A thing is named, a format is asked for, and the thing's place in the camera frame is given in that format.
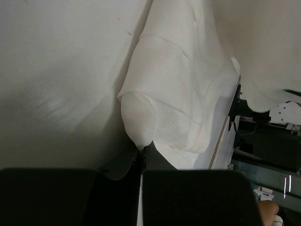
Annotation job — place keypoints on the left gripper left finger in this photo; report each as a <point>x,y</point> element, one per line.
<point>107,196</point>

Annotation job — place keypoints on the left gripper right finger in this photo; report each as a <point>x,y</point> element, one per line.
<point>173,197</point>

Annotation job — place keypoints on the white pleated skirt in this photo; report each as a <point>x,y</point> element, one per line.
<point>190,51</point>

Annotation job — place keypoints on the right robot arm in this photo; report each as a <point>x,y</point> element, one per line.
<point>289,112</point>

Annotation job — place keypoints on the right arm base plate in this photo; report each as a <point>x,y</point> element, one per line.
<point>238,107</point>

